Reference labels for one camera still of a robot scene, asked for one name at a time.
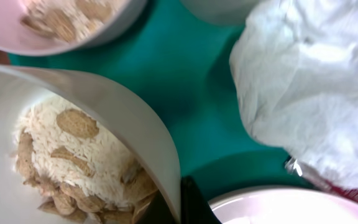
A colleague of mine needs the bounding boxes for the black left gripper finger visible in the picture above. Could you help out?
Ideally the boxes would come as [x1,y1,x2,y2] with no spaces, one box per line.
[135,176,221,224]

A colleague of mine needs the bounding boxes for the rice and food scraps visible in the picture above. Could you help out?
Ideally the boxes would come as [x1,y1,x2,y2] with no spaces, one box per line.
[15,95,158,223]

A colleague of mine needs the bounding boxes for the white napkin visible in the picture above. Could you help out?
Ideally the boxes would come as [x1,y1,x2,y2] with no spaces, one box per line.
[230,0,358,189]

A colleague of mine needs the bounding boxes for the white bowl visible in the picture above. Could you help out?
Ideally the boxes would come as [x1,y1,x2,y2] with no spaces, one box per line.
[0,65,181,223]

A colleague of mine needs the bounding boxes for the pink bowl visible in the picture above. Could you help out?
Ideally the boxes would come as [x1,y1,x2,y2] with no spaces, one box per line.
[0,0,147,57]

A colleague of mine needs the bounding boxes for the white round plate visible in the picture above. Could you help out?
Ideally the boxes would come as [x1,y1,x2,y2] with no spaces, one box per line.
[209,185,358,224]

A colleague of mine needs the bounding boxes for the red sauce packet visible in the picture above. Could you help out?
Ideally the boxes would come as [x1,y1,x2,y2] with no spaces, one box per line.
[285,157,358,203]

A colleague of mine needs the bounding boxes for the teal plastic tray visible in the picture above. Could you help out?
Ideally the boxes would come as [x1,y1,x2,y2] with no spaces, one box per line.
[10,0,308,199]

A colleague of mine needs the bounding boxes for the white paper cup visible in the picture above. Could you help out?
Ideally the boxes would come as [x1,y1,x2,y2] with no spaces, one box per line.
[181,0,264,26]

